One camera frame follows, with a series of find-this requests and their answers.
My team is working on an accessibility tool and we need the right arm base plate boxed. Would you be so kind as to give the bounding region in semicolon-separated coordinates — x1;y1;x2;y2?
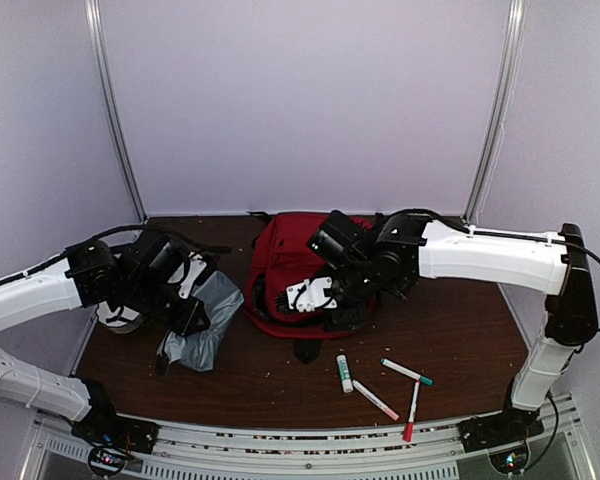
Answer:
457;411;545;453

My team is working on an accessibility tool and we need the left aluminium frame post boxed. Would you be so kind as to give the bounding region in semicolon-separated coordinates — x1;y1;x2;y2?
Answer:
84;0;148;222

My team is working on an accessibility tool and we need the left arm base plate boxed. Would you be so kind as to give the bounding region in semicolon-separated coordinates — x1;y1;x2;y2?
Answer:
70;410;159;454

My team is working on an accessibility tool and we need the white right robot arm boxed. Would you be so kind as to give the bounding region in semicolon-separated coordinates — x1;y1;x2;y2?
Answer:
286;209;600;442

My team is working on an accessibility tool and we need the aluminium frame post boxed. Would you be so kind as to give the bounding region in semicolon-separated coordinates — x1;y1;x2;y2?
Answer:
464;0;527;224
84;0;148;222

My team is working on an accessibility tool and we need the grey pencil pouch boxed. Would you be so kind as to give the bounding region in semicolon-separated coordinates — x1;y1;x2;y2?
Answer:
154;271;246;376

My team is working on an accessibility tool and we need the scalloped white bowl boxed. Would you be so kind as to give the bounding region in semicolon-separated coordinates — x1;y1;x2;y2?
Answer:
95;302;144;335

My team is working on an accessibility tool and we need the teal capped white marker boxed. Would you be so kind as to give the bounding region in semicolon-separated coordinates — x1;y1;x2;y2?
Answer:
380;358;434;386

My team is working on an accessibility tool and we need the pink capped white marker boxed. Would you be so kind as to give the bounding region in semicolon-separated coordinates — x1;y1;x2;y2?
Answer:
352;380;399;421

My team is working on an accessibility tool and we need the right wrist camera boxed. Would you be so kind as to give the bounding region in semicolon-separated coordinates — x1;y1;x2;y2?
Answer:
275;277;337;314

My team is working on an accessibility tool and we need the front aluminium rail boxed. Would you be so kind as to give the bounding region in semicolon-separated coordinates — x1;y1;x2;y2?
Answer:
19;394;596;480

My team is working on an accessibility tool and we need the white glue stick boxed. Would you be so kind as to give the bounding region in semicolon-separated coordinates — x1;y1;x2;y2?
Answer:
336;354;354;394

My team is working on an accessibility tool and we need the right aluminium frame post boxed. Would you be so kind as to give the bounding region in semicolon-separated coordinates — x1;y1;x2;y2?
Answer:
464;0;527;224

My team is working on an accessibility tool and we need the red capped white marker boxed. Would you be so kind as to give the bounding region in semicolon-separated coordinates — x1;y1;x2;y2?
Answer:
403;380;421;443

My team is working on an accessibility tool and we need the red backpack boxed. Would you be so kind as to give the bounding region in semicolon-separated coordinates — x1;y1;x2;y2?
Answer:
244;211;380;364

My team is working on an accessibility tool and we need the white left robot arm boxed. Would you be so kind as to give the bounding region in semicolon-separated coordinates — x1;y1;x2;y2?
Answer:
0;225;231;444

